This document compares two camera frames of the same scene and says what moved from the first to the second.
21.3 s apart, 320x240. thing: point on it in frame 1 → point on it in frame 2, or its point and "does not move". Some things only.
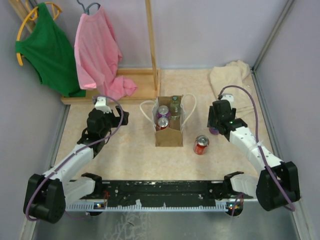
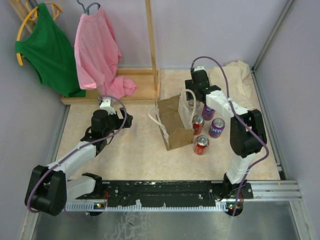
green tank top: x=50 y=51 does not move
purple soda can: x=163 y=111 → x=208 y=113
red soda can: x=201 y=143 does not move
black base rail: x=155 y=195 does not move
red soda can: x=162 y=123 → x=198 y=123
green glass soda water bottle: x=175 y=108 → x=189 y=96
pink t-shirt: x=98 y=56 does not move
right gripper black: x=212 y=122 → x=188 y=84
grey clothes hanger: x=87 y=10 does not move
